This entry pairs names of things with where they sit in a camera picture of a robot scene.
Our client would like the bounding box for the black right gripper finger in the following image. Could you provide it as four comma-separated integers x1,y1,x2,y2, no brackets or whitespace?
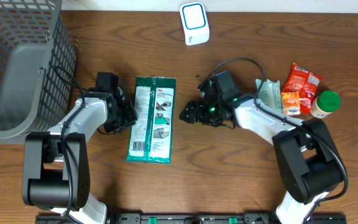
179,111,195,124
183,101,198,113

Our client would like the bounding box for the green glove package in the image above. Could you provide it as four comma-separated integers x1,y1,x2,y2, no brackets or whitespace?
126,77,177,164

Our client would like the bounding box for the teal tissue pack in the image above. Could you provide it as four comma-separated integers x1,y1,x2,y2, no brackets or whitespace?
258,79,283,113

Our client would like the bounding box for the orange tissue pack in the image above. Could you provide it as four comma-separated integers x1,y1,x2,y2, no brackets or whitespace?
282,92,301,116

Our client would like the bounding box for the orange snack bag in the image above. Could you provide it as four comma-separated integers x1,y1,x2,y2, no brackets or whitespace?
282,63,323,114

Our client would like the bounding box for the green lid spice jar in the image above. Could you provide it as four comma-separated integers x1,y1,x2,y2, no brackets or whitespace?
310,90,341,119

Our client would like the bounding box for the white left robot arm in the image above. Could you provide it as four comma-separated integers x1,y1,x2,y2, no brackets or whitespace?
22,91,137,223

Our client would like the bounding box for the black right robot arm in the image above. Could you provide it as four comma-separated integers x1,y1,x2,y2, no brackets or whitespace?
179,94,349,223

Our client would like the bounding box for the white barcode scanner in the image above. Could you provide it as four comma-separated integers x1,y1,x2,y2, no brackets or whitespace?
179,1,210,46

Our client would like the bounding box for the grey plastic mesh basket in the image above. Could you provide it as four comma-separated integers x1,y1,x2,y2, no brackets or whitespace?
0,0,77,144

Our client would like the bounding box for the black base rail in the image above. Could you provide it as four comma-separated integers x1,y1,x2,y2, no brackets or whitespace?
35,212,347,224

